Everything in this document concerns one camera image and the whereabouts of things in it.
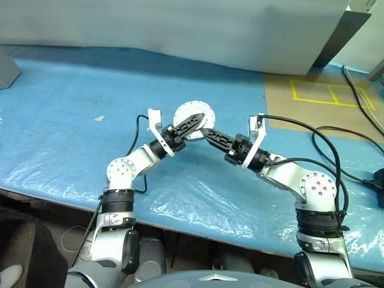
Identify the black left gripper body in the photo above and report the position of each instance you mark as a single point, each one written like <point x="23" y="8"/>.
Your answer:
<point x="174" y="139"/>

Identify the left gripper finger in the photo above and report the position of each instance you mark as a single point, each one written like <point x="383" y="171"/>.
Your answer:
<point x="190" y="124"/>

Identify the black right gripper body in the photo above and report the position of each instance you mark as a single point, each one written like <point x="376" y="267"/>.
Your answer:
<point x="240" y="150"/>

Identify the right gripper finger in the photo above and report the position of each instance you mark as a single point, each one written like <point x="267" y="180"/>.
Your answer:
<point x="219" y="139"/>

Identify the silver motor end cover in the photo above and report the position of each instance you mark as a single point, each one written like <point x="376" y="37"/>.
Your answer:
<point x="187" y="109"/>

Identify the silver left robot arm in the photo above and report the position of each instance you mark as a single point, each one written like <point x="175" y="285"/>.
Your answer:
<point x="120" y="174"/>

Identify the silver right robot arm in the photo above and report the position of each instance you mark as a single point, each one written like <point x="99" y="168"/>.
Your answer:
<point x="318" y="189"/>

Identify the beige tape scrap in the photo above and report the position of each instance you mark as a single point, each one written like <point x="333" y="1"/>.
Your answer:
<point x="99" y="118"/>

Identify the white backdrop board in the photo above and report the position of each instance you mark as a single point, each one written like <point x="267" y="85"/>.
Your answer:
<point x="150" y="30"/>

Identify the dark grey rounded shape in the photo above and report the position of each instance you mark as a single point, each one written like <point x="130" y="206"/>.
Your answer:
<point x="153" y="258"/>
<point x="234" y="262"/>

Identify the grey robot torso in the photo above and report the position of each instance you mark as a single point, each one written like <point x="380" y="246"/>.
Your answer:
<point x="195" y="280"/>

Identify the black power adapter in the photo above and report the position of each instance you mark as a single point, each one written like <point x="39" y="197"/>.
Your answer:
<point x="379" y="180"/>

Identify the dark grey upright panel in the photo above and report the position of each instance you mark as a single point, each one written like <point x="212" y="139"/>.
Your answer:
<point x="342" y="39"/>

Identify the grey metal box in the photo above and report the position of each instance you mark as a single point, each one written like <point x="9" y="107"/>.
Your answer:
<point x="7" y="72"/>

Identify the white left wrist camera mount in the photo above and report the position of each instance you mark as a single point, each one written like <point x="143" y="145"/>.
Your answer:
<point x="154" y="118"/>

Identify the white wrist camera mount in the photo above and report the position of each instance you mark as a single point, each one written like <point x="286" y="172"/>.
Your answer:
<point x="154" y="118"/>
<point x="255" y="123"/>

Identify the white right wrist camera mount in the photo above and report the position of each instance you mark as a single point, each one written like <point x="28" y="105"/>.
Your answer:
<point x="255" y="123"/>

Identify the aluminium profile post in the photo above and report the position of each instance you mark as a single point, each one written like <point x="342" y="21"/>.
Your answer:
<point x="378" y="70"/>

